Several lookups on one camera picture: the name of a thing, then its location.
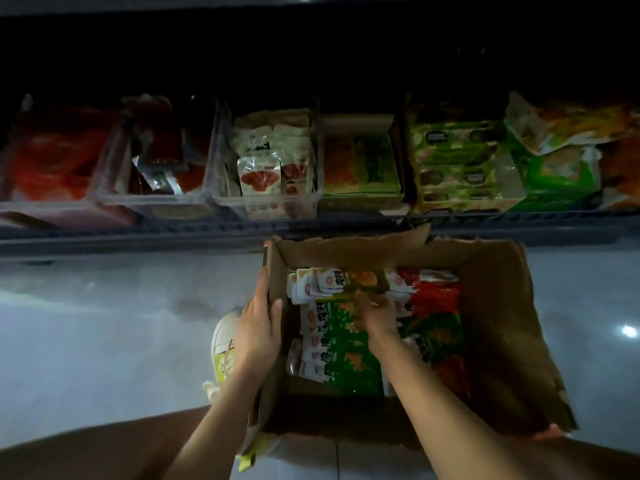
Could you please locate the person's left leg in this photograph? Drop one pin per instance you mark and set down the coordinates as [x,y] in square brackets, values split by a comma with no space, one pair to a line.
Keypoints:
[90,450]

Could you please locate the person's leg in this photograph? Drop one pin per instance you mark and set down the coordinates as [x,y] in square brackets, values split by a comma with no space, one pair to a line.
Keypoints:
[90,450]
[590,460]

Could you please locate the person's right hand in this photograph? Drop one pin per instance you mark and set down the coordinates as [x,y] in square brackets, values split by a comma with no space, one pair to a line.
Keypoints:
[378,317]

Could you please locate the person's left hand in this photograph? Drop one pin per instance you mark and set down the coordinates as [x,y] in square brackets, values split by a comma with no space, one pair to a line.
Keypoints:
[258,335]

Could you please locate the person's right leg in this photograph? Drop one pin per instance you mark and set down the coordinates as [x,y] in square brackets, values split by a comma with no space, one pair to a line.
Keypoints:
[590,460]

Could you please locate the green snack packets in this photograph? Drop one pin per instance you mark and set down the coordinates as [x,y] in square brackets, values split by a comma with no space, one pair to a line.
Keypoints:
[560,175]

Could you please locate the green orange display carton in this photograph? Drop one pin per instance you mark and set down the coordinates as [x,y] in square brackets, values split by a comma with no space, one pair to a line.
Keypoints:
[360,165]

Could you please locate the person's right shoe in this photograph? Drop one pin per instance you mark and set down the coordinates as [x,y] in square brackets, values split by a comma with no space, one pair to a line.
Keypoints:
[552,432]

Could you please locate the person's shoe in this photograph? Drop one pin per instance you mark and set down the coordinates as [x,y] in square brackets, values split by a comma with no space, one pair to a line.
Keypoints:
[225,350]
[552,432]

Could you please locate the brown cardboard box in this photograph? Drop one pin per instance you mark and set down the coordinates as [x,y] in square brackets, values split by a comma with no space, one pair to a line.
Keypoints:
[510,325]

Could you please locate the pile of red snack packets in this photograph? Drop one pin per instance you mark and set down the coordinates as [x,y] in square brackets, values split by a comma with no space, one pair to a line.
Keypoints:
[60,160]

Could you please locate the clear plastic tray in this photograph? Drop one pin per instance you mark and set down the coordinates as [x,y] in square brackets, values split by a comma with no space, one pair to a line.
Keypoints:
[155,207]
[218,200]
[60,215]

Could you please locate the person's left shoe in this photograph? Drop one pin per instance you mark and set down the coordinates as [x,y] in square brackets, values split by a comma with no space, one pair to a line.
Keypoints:
[225,350]

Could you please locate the person's right forearm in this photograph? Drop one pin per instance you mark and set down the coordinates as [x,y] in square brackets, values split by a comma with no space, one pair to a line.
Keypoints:
[440,420]

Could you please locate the pile of orange yellow packets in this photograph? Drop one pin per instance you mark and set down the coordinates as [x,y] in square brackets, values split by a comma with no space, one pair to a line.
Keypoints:
[570,120]

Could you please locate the grey metal store shelf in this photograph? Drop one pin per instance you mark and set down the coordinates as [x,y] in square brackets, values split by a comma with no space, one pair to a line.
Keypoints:
[100,240]

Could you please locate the person's left forearm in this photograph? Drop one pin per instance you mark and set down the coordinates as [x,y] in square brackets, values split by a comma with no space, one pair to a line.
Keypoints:
[215,430]

